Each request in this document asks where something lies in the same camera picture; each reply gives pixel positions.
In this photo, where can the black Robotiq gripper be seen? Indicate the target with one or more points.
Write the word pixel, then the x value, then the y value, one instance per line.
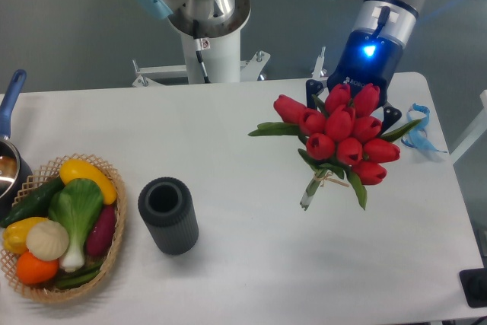
pixel 372 53

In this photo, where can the red tulip bouquet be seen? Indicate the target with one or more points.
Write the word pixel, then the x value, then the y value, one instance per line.
pixel 343 142

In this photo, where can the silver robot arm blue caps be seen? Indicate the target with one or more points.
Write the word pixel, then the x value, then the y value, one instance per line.
pixel 210 35

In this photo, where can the blue ribbon strip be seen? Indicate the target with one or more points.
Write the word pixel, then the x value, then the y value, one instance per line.
pixel 417 137

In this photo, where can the dark grey ribbed vase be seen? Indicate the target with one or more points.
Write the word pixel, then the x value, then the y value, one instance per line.
pixel 166 207

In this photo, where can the black device at edge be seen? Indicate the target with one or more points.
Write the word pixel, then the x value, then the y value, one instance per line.
pixel 473 282

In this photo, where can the purple sweet potato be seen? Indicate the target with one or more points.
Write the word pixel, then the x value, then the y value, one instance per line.
pixel 100 238

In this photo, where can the green bok choy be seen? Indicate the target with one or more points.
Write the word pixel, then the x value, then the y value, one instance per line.
pixel 76 207

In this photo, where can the woven bamboo basket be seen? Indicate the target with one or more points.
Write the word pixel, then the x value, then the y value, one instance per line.
pixel 46 292

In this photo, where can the dark green cucumber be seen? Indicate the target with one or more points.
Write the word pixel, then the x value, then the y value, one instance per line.
pixel 35 204

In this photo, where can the white steamed bun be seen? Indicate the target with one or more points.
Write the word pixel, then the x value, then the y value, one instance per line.
pixel 47 240

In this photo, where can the green bean pods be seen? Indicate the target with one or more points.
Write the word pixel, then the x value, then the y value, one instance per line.
pixel 79 277

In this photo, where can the orange fruit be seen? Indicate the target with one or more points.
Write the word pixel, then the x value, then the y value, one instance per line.
pixel 32 271

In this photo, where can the yellow bell pepper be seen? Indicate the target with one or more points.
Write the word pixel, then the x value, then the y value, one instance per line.
pixel 15 235

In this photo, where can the white metal base frame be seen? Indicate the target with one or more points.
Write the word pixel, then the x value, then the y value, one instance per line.
pixel 250 70

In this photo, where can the white frame post right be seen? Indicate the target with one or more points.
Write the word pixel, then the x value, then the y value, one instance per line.
pixel 471 134

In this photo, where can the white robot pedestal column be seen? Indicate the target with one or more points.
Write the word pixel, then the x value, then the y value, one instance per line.
pixel 220 56

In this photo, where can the blue handled saucepan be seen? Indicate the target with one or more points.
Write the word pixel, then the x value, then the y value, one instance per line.
pixel 14 169

